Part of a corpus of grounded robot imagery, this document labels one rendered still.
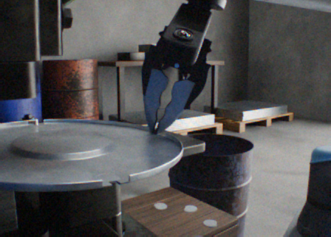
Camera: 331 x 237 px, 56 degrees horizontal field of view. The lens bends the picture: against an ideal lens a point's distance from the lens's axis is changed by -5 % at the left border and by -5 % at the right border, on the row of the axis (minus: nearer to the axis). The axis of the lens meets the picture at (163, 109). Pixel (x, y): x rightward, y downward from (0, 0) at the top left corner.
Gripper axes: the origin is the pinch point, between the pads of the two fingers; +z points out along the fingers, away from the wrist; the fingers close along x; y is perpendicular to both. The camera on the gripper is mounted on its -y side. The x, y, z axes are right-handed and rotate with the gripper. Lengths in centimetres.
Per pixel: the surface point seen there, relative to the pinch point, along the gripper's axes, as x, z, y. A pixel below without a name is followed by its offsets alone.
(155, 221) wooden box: -7, 44, 53
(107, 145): 4.0, 1.8, -10.1
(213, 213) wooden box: -26, 38, 62
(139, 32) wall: 81, -18, 383
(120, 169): 1.0, 1.3, -16.4
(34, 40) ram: 11.8, -7.9, -18.4
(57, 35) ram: 11.5, -8.7, -14.5
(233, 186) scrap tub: -36, 37, 92
